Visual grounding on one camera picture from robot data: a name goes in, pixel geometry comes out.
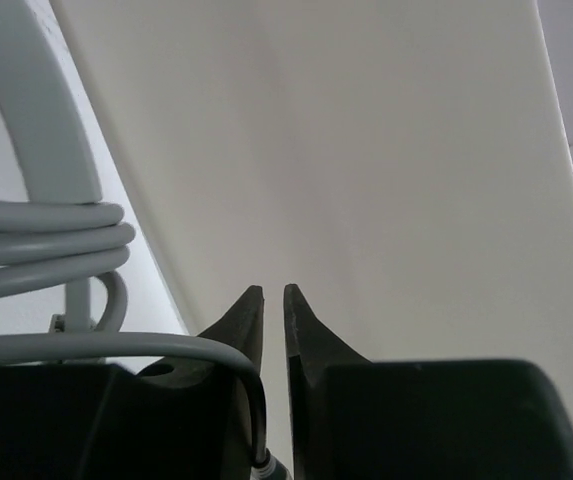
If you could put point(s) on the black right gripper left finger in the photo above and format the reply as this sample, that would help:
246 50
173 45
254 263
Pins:
136 405

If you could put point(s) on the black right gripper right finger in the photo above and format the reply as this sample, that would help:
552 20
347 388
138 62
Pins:
354 418

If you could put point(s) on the white grey headphones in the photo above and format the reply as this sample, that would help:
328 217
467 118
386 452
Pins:
59 236

